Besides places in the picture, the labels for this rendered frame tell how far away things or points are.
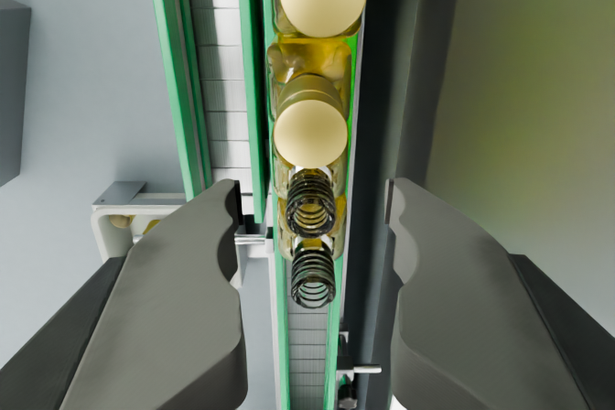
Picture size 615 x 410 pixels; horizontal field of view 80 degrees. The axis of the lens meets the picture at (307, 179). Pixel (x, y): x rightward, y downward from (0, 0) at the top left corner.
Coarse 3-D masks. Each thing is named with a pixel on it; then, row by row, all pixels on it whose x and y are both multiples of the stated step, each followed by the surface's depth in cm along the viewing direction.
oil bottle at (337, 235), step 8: (344, 192) 30; (280, 200) 29; (336, 200) 29; (344, 200) 29; (280, 208) 29; (336, 208) 28; (344, 208) 29; (280, 216) 28; (344, 216) 28; (280, 224) 28; (336, 224) 28; (344, 224) 28; (280, 232) 29; (288, 232) 28; (336, 232) 28; (344, 232) 29; (280, 240) 29; (288, 240) 28; (336, 240) 28; (344, 240) 29; (280, 248) 29; (288, 248) 28; (336, 248) 28; (288, 256) 29; (336, 256) 29
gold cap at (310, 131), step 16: (304, 80) 19; (320, 80) 19; (288, 96) 17; (304, 96) 16; (320, 96) 16; (336, 96) 18; (288, 112) 16; (304, 112) 16; (320, 112) 16; (336, 112) 16; (288, 128) 16; (304, 128) 16; (320, 128) 16; (336, 128) 16; (288, 144) 17; (304, 144) 17; (320, 144) 17; (336, 144) 17; (288, 160) 17; (304, 160) 17; (320, 160) 17
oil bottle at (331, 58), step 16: (272, 48) 23; (288, 48) 23; (304, 48) 23; (320, 48) 23; (336, 48) 23; (272, 64) 23; (288, 64) 22; (304, 64) 22; (320, 64) 22; (336, 64) 22; (272, 80) 23; (288, 80) 22; (336, 80) 22; (272, 96) 23; (272, 112) 24
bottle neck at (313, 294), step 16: (304, 240) 27; (320, 240) 27; (304, 256) 25; (320, 256) 25; (304, 272) 24; (320, 272) 24; (304, 288) 25; (320, 288) 25; (304, 304) 24; (320, 304) 24
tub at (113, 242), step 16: (112, 208) 56; (128, 208) 56; (144, 208) 56; (160, 208) 56; (176, 208) 56; (96, 224) 57; (112, 224) 61; (144, 224) 66; (96, 240) 59; (112, 240) 61; (128, 240) 66; (112, 256) 61; (240, 272) 62
